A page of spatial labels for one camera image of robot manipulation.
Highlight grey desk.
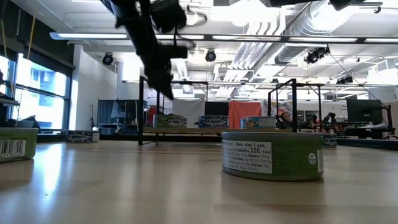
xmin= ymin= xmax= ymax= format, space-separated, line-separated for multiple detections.
xmin=0 ymin=92 xmax=21 ymax=107

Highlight distant black metal frame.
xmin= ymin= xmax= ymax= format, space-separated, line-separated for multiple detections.
xmin=121 ymin=79 xmax=398 ymax=103

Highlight wooden shelf black metal frame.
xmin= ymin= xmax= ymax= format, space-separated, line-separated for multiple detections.
xmin=138 ymin=75 xmax=299 ymax=146

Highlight black round spotlight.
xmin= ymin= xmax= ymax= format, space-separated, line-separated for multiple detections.
xmin=101 ymin=52 xmax=114 ymax=66
xmin=204 ymin=49 xmax=217 ymax=63

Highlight blue tuna can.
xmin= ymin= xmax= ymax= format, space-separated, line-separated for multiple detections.
xmin=65 ymin=129 xmax=101 ymax=144
xmin=197 ymin=115 xmax=230 ymax=129
xmin=322 ymin=133 xmax=338 ymax=148

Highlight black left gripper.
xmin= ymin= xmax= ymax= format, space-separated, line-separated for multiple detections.
xmin=130 ymin=26 xmax=188 ymax=100

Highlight green tuna can gold lid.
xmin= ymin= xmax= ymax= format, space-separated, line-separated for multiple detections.
xmin=152 ymin=113 xmax=187 ymax=129

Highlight dark blue partition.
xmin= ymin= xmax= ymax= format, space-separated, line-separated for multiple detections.
xmin=97 ymin=98 xmax=147 ymax=135

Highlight long ceiling light bar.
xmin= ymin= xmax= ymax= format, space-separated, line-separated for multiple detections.
xmin=49 ymin=30 xmax=398 ymax=44

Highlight white partition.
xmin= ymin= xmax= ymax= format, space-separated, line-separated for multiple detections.
xmin=172 ymin=98 xmax=206 ymax=128

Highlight person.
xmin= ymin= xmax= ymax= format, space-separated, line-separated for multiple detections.
xmin=279 ymin=111 xmax=313 ymax=130

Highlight white ring lamp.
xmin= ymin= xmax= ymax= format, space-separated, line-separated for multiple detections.
xmin=182 ymin=6 xmax=208 ymax=27

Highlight silver ceiling duct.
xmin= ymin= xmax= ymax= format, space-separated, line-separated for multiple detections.
xmin=275 ymin=0 xmax=346 ymax=66

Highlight yellow cable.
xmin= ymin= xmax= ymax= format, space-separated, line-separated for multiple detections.
xmin=0 ymin=18 xmax=7 ymax=50
xmin=27 ymin=15 xmax=36 ymax=60

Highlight black computer monitor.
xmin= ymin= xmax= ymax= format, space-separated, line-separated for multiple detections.
xmin=204 ymin=101 xmax=230 ymax=116
xmin=346 ymin=98 xmax=384 ymax=126

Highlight large window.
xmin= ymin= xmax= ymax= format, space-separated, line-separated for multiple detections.
xmin=0 ymin=52 xmax=74 ymax=131

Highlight black bag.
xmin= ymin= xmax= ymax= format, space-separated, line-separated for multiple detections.
xmin=18 ymin=114 xmax=42 ymax=130

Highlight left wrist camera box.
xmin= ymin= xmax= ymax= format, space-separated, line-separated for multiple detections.
xmin=150 ymin=0 xmax=188 ymax=34

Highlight black aluminium table frame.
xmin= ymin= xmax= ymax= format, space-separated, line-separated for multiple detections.
xmin=36 ymin=133 xmax=398 ymax=152

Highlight black track spotlights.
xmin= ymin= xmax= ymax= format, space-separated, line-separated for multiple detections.
xmin=335 ymin=75 xmax=354 ymax=85
xmin=303 ymin=45 xmax=331 ymax=65

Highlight distant cluttered desk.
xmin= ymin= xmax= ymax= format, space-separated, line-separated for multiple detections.
xmin=306 ymin=119 xmax=397 ymax=140

